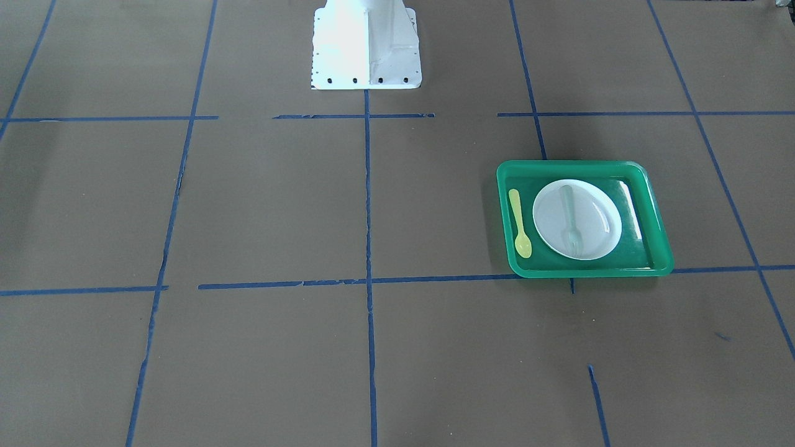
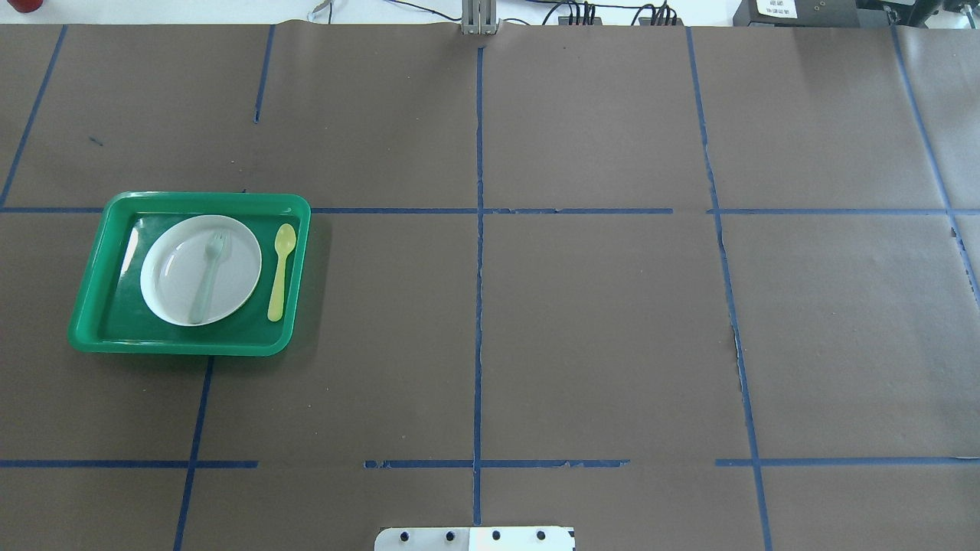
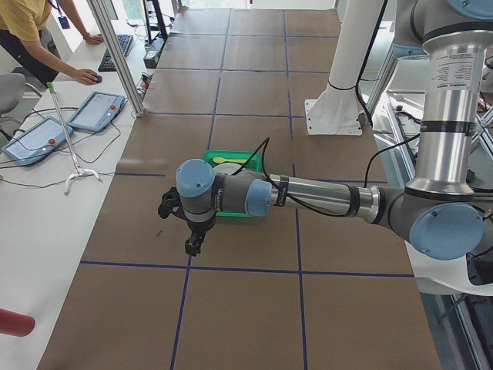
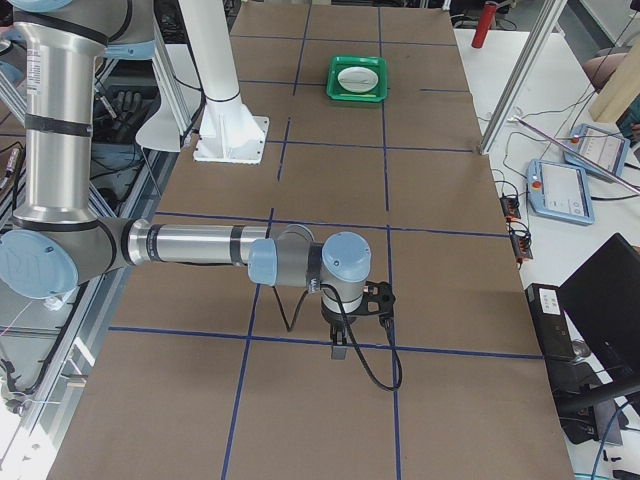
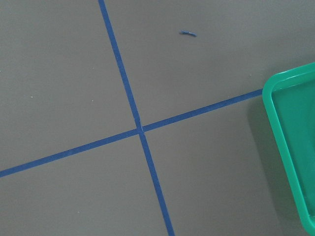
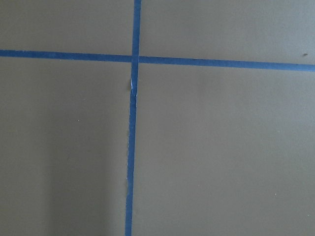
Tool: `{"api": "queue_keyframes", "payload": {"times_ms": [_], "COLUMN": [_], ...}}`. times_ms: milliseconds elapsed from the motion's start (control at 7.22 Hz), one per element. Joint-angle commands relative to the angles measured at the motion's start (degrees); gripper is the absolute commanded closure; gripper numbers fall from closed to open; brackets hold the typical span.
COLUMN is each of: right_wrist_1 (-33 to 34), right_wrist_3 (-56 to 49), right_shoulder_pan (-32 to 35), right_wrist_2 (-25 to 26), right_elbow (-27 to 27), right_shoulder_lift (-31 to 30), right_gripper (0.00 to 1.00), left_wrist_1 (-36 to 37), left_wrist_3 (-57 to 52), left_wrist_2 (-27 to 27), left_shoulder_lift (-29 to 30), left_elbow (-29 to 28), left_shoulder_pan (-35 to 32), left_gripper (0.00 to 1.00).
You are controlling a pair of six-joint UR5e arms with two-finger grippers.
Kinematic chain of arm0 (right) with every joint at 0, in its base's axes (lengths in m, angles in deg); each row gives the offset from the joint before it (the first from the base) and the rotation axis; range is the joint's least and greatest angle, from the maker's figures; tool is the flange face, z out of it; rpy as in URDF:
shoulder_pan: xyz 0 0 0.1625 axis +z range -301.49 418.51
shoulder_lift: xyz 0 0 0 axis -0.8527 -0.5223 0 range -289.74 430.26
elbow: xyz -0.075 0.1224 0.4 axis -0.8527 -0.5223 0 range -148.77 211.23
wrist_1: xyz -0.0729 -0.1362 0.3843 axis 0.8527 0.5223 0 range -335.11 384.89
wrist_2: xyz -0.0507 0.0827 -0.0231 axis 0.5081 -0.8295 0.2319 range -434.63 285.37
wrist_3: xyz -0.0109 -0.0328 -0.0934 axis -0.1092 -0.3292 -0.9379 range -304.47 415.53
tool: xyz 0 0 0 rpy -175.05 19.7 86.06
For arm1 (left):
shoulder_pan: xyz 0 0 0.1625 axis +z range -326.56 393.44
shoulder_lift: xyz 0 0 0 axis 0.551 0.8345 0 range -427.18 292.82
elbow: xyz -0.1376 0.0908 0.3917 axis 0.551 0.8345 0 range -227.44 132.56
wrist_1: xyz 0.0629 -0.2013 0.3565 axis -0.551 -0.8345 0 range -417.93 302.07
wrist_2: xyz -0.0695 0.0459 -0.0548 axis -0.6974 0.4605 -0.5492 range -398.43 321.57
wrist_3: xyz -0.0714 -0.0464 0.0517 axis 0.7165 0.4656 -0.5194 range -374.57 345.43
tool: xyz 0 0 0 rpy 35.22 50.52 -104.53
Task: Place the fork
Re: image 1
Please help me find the yellow plastic spoon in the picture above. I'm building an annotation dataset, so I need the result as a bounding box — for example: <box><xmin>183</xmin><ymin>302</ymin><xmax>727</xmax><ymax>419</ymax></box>
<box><xmin>508</xmin><ymin>189</ymin><xmax>533</xmax><ymax>258</ymax></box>

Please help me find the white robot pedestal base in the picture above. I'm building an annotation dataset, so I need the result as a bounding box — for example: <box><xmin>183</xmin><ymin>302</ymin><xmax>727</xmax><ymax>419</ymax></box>
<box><xmin>311</xmin><ymin>1</ymin><xmax>423</xmax><ymax>91</ymax></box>

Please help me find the green plastic tray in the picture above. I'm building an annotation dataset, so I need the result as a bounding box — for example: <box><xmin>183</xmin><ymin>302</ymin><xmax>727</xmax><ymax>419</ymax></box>
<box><xmin>495</xmin><ymin>160</ymin><xmax>674</xmax><ymax>278</ymax></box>

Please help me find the white round plate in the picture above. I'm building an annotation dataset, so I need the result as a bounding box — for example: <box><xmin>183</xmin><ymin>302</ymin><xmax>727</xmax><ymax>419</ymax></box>
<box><xmin>532</xmin><ymin>179</ymin><xmax>624</xmax><ymax>261</ymax></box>

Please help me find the translucent plastic fork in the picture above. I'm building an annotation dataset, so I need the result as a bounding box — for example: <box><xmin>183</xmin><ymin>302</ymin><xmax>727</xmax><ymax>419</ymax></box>
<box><xmin>560</xmin><ymin>186</ymin><xmax>584</xmax><ymax>258</ymax></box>

